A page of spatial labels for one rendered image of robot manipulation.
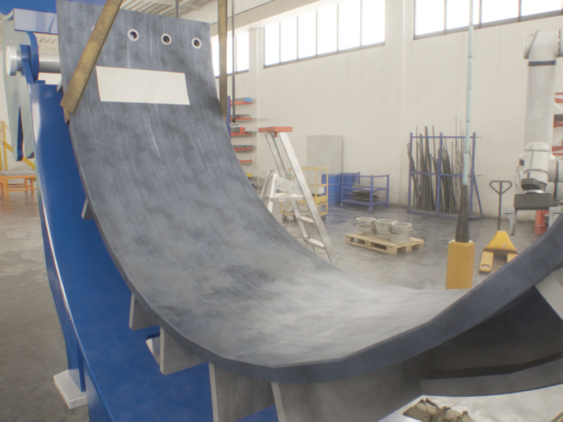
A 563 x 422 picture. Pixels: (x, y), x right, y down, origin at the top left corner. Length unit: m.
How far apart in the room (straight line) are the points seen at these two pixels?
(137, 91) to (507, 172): 10.97
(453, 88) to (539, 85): 10.90
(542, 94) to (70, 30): 1.95
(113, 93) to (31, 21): 0.71
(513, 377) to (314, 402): 0.40
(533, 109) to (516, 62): 10.17
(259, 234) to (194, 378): 0.56
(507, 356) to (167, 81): 1.66
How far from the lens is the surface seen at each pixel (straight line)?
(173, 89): 2.11
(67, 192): 2.09
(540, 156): 1.92
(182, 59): 2.19
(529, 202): 1.88
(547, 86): 2.27
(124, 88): 2.02
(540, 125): 2.28
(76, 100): 1.87
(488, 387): 1.08
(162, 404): 1.61
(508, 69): 12.49
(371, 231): 8.66
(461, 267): 1.74
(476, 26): 13.13
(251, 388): 1.17
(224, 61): 2.08
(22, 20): 2.55
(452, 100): 13.11
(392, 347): 0.64
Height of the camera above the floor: 1.84
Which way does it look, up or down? 8 degrees down
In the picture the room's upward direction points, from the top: straight up
